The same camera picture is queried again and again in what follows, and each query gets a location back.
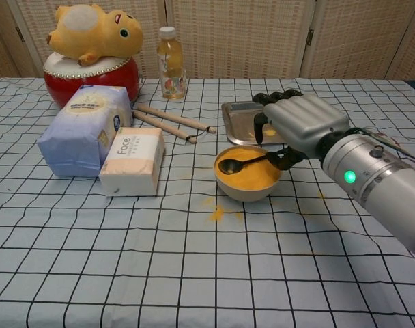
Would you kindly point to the woven folding screen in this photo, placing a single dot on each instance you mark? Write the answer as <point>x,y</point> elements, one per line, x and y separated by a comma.
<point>245,37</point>

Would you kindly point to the beige bowl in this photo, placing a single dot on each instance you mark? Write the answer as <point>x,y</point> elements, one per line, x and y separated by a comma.
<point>245,194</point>

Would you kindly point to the pink tissue pack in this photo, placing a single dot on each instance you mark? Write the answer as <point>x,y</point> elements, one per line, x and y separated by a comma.
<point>132,167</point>

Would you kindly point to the yellow drink bottle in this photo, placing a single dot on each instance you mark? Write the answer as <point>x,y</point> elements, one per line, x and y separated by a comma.
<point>171,68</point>

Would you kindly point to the black spoon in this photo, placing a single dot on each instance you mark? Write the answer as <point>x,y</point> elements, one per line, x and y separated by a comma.
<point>231,166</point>

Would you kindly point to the stainless steel tray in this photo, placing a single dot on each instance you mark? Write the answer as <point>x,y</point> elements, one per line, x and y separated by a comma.
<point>240,119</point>

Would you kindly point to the red drum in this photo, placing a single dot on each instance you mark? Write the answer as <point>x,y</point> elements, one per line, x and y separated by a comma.
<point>64,85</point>

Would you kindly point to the wooden drumstick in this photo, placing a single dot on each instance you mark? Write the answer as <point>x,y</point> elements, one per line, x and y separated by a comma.
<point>159,124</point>
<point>176,119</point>

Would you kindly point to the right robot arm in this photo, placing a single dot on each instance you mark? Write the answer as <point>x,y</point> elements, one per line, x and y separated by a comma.
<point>381,184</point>

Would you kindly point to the blue checkered tablecloth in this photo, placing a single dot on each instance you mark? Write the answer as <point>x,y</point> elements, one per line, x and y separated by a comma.
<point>159,266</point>

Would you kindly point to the yellow plush toy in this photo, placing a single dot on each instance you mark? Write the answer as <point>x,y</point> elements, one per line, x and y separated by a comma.
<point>95,34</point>

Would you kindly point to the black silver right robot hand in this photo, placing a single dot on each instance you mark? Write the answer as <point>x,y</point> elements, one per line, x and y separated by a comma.
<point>306,119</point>

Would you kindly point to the blue tissue pack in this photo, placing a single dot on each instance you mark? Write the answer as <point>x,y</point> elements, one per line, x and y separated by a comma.
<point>78,136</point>

